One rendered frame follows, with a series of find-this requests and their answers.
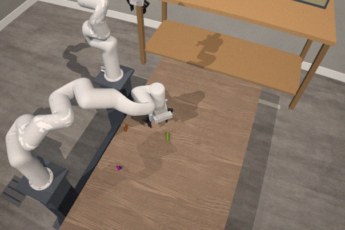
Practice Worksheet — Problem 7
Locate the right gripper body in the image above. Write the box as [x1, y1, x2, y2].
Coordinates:
[148, 104, 168, 122]

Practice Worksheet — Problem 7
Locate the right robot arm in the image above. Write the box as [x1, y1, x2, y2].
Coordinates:
[6, 78, 173, 191]

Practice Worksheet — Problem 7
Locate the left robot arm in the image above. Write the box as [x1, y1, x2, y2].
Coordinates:
[77, 0, 123, 82]

